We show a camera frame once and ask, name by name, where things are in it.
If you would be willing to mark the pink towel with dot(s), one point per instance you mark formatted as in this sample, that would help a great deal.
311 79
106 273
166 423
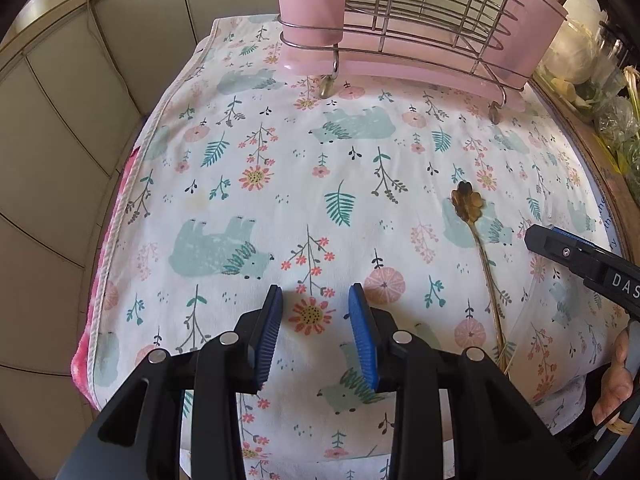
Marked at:
112 260

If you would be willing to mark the floral printed cloth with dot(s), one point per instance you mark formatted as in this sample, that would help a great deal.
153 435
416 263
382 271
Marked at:
300 185

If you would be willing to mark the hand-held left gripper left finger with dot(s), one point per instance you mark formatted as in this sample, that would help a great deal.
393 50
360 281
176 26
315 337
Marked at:
270 332

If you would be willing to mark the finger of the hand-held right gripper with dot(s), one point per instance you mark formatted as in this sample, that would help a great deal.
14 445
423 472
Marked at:
575 257

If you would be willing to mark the green onions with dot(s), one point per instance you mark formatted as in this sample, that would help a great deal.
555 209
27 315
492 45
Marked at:
615 125

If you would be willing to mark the golden flower spoon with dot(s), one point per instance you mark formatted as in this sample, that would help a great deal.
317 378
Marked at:
466 202

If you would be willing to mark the person's right hand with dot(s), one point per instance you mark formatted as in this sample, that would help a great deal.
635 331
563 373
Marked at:
617 385

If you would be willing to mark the blender jar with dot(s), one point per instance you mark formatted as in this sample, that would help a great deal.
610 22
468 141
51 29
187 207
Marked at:
612 47

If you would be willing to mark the napa cabbage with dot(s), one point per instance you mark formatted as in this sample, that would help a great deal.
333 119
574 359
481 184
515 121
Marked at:
570 52

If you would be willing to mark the pink plastic drip tray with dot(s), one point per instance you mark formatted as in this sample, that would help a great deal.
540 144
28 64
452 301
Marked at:
400 72

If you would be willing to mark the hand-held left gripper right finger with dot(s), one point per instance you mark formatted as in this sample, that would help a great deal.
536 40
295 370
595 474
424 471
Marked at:
362 340

